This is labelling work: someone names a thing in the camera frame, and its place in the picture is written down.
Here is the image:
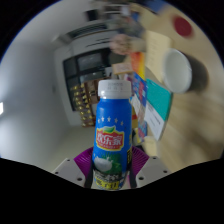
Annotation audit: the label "orange book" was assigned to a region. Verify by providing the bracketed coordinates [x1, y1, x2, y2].
[130, 51, 147, 81]

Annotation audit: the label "teal book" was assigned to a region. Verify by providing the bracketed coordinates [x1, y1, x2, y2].
[145, 78, 174, 123]

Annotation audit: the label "flat round red coaster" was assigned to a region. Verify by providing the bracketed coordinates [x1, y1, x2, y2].
[172, 15, 194, 38]

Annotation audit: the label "blue booklet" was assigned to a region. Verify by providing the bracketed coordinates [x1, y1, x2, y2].
[131, 73, 148, 104]

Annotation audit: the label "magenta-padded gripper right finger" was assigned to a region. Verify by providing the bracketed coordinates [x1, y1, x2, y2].
[130, 145, 172, 188]

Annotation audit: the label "white wall air conditioner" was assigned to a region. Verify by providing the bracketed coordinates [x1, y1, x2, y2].
[66, 23, 108, 39]

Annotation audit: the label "large yellow paper envelope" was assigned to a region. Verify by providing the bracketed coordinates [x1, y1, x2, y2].
[145, 30, 173, 83]

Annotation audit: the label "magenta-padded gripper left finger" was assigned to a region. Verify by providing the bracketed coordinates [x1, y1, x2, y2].
[51, 146, 94, 189]

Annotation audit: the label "pink flowers in white pot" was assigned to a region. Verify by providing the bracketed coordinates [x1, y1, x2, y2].
[109, 33, 146, 56]

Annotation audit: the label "blue drink bottle white cap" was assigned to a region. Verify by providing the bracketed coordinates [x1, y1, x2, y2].
[91, 78, 133, 191]

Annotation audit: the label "black mug white inside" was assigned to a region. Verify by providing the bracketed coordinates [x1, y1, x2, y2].
[162, 48, 209, 94]

